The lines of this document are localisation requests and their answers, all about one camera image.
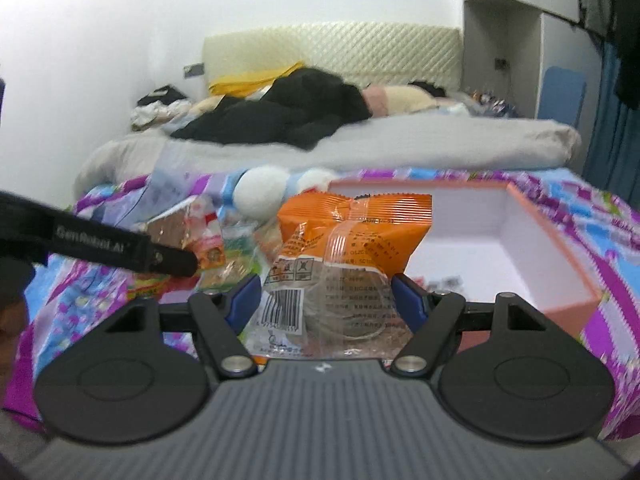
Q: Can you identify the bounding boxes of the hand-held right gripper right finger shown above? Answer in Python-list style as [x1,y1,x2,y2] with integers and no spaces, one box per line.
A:
[391,272,551,379]

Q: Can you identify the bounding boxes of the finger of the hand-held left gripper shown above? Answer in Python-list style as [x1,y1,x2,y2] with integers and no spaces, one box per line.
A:
[146,239,198,277]

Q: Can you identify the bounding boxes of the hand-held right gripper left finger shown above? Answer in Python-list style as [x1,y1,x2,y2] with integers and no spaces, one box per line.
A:
[97,274,263,380]

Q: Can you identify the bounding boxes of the red yellow snack packet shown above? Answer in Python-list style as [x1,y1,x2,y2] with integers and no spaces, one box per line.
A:
[124,269,202,303]

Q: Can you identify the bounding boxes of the orange clear snack packet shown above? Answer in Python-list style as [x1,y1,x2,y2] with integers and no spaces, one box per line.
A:
[250,192,434,362]

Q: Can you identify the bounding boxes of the pink cardboard box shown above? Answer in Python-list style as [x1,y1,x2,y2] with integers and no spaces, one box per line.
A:
[327,180,604,352]

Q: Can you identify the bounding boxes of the clear plastic bag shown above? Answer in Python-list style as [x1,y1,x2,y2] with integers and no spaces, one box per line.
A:
[147,162,227,221]

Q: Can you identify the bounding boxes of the white plush toy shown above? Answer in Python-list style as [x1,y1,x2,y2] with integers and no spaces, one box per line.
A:
[234,164,342,219]

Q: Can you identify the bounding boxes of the grey quilt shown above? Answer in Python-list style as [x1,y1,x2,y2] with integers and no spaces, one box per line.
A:
[74,114,584,197]

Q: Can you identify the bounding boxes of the black white clothing heap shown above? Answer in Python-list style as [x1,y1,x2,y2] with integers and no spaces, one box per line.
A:
[130,84,194,134]

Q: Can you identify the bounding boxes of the black clothes pile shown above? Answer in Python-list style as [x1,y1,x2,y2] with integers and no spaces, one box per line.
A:
[170,67,374,151]

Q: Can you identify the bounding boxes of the yellow cloth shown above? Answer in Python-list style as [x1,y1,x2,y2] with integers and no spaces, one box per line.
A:
[208,62,306,97]

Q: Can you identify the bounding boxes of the beige pillow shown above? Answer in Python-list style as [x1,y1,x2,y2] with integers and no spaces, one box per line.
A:
[362,83,447,114]

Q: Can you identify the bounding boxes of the purple floral bedsheet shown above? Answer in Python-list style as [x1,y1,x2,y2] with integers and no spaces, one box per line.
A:
[2,167,640,442]

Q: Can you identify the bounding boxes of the small items on nightstand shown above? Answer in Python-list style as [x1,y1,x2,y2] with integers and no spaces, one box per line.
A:
[464,87,522,119]

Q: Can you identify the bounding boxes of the blue board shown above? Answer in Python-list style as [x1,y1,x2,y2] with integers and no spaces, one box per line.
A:
[539,65,587,129]

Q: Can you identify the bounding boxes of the blue curtain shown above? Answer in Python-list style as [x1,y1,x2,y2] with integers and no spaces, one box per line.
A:
[581,41,640,197]

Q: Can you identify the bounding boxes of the white cabinet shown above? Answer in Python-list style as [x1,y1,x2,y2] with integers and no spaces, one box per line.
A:
[462,0,602,122]

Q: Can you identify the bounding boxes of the hanging black clothes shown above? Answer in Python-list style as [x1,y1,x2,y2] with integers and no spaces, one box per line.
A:
[574,0,640,107]

